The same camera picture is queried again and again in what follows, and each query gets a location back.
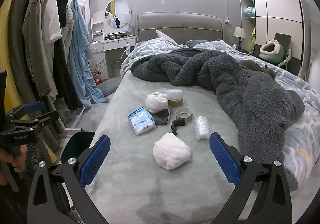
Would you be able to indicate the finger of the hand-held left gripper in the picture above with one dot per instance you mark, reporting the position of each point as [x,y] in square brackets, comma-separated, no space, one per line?
[33,107]
[42,118]

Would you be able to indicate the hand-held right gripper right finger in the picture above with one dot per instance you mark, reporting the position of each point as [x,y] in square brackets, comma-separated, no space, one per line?
[223,160]

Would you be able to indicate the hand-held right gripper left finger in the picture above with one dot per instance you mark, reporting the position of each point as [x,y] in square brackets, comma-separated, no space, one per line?
[95,161]

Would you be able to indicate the dark teal trash bin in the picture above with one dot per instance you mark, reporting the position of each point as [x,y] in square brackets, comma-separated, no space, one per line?
[75,143]

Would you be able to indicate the white towel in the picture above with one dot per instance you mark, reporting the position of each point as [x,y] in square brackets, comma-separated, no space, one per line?
[171,152]

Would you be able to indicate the blue and white packet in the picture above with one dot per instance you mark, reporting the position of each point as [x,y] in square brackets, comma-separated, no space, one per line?
[141,121]

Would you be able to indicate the person's left hand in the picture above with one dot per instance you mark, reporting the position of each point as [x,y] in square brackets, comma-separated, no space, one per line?
[17,161]

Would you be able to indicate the white clothes rack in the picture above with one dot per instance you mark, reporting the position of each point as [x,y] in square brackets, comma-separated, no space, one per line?
[72,128]

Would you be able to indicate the clear bubble wrap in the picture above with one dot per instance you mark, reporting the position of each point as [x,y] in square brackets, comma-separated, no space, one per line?
[201,127]

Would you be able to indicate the black pants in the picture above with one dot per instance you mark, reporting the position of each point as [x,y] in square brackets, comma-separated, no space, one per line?
[65,76]

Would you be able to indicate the bed with grey sheet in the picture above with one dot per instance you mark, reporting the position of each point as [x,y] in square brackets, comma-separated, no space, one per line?
[140,189]

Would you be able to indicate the empty cardboard tape roll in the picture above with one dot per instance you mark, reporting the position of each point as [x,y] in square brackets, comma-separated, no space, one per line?
[187,118]

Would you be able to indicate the black curved plastic piece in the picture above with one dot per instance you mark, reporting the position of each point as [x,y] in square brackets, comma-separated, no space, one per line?
[178,122]

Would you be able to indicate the small red bag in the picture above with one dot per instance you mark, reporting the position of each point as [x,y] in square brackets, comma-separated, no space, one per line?
[96,79]

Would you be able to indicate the olive grey coat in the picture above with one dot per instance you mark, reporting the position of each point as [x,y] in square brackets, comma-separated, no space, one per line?
[35,38]

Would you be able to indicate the dark grey curtain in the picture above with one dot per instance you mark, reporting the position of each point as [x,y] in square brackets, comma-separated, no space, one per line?
[16,38]

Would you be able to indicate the light blue robe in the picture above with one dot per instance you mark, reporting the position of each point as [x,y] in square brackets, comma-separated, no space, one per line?
[80,51]

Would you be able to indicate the brown tape roll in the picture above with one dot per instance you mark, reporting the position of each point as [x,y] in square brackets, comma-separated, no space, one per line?
[175,103]

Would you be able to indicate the grey floor cushion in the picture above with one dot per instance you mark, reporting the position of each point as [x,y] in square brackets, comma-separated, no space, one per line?
[110,86]

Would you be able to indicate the blue patterned quilt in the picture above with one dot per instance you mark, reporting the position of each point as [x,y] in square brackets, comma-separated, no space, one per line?
[300,156]

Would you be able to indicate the grey knit garment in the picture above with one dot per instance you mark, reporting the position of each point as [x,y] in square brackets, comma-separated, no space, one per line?
[67,36]

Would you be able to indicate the crumpled clear plastic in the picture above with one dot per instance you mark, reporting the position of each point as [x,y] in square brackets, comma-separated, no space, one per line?
[173,94]

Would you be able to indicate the dark grey fluffy blanket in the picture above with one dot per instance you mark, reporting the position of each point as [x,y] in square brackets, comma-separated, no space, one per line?
[225,76]

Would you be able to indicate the white rolled cloth bundle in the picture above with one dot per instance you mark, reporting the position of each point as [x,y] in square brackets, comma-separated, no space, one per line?
[156,102]

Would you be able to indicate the white shirt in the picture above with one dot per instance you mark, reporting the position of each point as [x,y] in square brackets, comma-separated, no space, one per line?
[51,21]

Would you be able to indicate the grey smooth cloth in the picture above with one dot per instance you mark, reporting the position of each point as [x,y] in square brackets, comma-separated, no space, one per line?
[255,68]

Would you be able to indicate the white dressing table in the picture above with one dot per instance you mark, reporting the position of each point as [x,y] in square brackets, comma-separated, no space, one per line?
[112,45]

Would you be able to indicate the white power strip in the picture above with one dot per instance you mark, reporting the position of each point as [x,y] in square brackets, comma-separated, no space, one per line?
[127,48]

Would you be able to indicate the blue pillow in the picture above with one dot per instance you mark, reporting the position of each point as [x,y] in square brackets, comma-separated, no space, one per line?
[197,43]

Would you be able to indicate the cream and green pet bed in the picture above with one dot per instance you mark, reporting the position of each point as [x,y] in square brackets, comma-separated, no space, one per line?
[271,50]

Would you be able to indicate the round mirror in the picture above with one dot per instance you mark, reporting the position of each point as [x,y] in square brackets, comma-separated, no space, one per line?
[113,13]

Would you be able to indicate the yellow green cloth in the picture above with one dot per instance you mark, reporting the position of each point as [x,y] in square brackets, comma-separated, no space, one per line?
[253,38]

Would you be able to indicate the white table lamp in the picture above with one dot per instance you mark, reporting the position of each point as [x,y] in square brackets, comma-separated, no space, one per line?
[126,18]

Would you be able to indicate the beige bedside lamp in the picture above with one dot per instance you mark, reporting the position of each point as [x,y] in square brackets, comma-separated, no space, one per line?
[239,32]

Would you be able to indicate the black chair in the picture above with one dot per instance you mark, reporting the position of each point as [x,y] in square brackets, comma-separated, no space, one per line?
[283,38]

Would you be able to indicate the white pillow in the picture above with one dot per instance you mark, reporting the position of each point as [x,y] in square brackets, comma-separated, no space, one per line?
[165,37]

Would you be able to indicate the grey padded headboard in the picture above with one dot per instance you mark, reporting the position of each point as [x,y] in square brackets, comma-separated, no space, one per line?
[180,25]

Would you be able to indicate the light blue bag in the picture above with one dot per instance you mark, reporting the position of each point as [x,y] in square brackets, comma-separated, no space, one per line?
[249,12]

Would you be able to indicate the white wardrobe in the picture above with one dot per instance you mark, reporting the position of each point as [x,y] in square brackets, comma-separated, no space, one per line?
[280,13]

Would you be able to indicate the white wall charger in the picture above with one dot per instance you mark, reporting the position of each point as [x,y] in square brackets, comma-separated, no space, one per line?
[227,21]

